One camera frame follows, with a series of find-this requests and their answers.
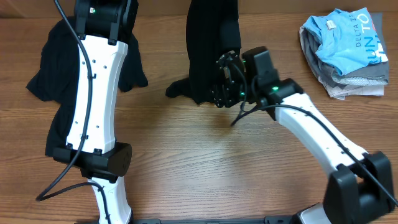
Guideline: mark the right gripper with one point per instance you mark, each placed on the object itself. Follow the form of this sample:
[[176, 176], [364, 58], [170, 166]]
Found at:
[[223, 91]]

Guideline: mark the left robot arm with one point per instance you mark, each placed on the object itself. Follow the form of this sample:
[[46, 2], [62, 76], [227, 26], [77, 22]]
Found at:
[[102, 31]]

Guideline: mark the light blue folded t-shirt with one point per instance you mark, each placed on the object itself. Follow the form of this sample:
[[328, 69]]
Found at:
[[347, 41]]

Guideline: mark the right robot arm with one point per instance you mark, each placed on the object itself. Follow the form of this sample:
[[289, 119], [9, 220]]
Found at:
[[360, 186]]

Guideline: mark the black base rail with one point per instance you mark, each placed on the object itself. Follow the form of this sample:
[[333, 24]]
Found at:
[[211, 221]]

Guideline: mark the white mesh folded shirt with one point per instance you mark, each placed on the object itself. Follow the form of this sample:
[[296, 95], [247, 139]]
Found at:
[[351, 88]]

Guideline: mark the black shirt on pile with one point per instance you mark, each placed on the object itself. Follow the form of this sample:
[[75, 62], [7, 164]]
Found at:
[[57, 79]]

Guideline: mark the black t-shirt with logo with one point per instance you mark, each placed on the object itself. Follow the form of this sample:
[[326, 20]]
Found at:
[[212, 29]]

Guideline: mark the dark grey folded shirt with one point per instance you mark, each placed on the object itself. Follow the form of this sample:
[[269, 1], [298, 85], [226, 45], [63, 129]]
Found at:
[[346, 48]]

